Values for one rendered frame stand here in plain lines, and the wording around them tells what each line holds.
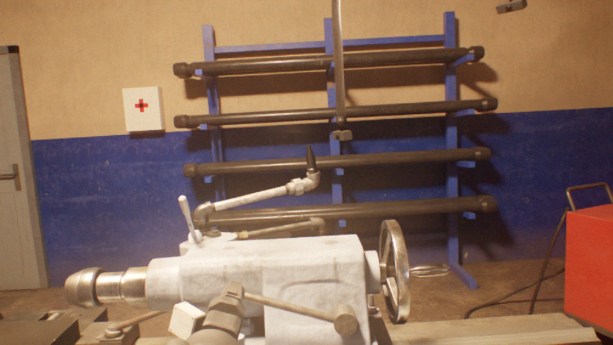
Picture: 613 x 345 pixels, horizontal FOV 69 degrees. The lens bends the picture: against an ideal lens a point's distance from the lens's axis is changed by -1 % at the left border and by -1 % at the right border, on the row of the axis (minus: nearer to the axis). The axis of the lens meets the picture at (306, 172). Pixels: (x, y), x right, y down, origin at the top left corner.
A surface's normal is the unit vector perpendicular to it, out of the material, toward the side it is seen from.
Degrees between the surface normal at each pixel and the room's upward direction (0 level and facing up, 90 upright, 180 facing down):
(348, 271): 82
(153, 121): 90
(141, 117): 90
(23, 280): 90
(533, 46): 90
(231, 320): 19
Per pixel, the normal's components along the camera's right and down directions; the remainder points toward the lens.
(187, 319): -0.47, -0.02
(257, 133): 0.01, 0.13
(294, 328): -0.01, -0.22
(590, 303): -0.94, 0.10
